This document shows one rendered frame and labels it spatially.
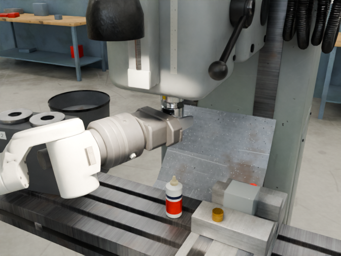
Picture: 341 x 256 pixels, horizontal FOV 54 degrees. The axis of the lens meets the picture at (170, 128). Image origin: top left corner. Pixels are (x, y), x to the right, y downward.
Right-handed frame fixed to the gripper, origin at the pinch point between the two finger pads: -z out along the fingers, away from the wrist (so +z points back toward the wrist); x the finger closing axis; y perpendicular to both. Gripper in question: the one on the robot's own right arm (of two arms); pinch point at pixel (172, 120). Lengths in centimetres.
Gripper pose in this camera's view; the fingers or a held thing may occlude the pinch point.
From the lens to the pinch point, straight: 70.2
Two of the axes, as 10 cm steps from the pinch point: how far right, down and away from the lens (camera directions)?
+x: -6.8, -3.0, 6.7
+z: -7.3, 2.7, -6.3
